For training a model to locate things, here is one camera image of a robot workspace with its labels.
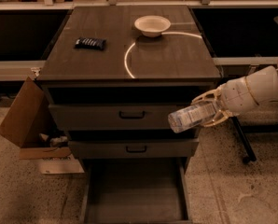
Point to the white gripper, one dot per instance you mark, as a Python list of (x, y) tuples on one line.
[(236, 96)]

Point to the clear blue plastic bottle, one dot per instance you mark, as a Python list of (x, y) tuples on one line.
[(193, 115)]

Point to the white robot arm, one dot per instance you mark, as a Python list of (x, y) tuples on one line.
[(263, 85)]

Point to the middle grey drawer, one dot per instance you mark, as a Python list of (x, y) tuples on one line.
[(133, 149)]

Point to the grey drawer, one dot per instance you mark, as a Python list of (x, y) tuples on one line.
[(112, 116), (133, 149)]

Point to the dark wooden drawer cabinet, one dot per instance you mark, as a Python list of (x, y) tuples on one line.
[(172, 68)]

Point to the open bottom drawer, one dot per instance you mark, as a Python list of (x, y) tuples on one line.
[(136, 191)]

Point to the top grey drawer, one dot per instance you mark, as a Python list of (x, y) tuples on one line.
[(112, 116)]

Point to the black metal bar stand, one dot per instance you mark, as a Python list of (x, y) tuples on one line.
[(250, 155)]

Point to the white bowl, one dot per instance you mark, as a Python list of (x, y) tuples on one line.
[(152, 26)]

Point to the dark snack packet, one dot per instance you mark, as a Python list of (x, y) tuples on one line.
[(90, 43)]

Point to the white paper sheet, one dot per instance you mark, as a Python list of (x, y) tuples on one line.
[(57, 166)]

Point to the brown cardboard box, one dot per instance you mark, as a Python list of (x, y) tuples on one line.
[(28, 118)]

